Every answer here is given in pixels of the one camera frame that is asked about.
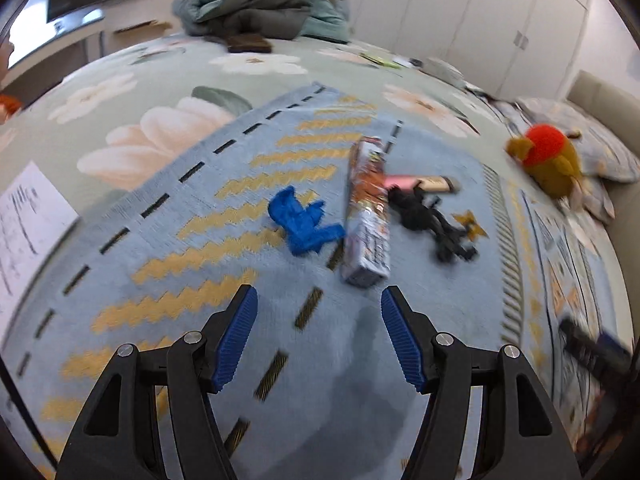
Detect white printed paper sheet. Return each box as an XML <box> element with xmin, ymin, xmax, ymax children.
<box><xmin>0</xmin><ymin>162</ymin><xmax>80</xmax><ymax>339</ymax></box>

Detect patterned pillow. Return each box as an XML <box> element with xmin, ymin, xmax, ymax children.
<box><xmin>515</xmin><ymin>98</ymin><xmax>639</xmax><ymax>183</ymax></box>
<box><xmin>568</xmin><ymin>177</ymin><xmax>615</xmax><ymax>224</ymax></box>

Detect upper patterned pillow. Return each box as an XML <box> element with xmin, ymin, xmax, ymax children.
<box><xmin>515</xmin><ymin>98</ymin><xmax>639</xmax><ymax>183</ymax></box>

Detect brown plush toy red hat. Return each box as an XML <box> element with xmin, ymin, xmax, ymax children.
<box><xmin>504</xmin><ymin>124</ymin><xmax>582</xmax><ymax>200</ymax></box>

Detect long patterned snack box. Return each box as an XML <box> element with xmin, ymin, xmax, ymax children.
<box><xmin>342</xmin><ymin>136</ymin><xmax>390</xmax><ymax>288</ymax></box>

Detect blue patterned blanket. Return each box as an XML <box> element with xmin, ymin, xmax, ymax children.
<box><xmin>3</xmin><ymin>84</ymin><xmax>616</xmax><ymax>479</ymax></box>

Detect pink tan tube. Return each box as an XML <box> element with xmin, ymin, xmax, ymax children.
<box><xmin>384</xmin><ymin>174</ymin><xmax>460</xmax><ymax>194</ymax></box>

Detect dark brown cloth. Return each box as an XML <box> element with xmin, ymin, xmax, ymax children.
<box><xmin>222</xmin><ymin>34</ymin><xmax>273</xmax><ymax>53</ymax></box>

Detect blue rubber glove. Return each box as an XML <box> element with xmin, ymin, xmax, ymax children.
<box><xmin>267</xmin><ymin>185</ymin><xmax>345</xmax><ymax>257</ymax></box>

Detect beige padded headboard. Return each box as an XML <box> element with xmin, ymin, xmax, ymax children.
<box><xmin>566</xmin><ymin>70</ymin><xmax>640</xmax><ymax>155</ymax></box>

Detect lower patterned pillow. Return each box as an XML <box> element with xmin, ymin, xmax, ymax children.
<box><xmin>568</xmin><ymin>177</ymin><xmax>615</xmax><ymax>224</ymax></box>

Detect small items by pillows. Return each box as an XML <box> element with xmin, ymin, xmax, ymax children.
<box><xmin>356</xmin><ymin>56</ymin><xmax>496</xmax><ymax>110</ymax></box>

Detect grey green crumpled duvet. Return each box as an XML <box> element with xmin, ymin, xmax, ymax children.
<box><xmin>171</xmin><ymin>0</ymin><xmax>350</xmax><ymax>44</ymax></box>

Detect black action figure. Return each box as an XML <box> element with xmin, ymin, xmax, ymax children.
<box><xmin>387</xmin><ymin>183</ymin><xmax>486</xmax><ymax>264</ymax></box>

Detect white wardrobe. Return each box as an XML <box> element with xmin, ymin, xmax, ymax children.
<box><xmin>348</xmin><ymin>0</ymin><xmax>589</xmax><ymax>99</ymax></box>

